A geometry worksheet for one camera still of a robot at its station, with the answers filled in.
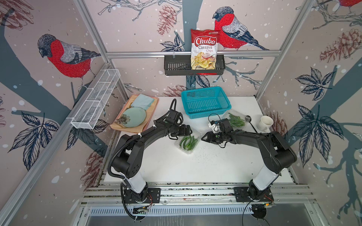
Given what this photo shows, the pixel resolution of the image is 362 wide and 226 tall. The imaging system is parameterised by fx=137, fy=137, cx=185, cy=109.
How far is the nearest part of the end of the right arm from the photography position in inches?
30.3

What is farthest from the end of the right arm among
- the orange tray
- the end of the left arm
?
the orange tray

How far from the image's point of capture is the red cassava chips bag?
0.85 meters

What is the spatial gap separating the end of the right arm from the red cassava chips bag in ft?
1.19
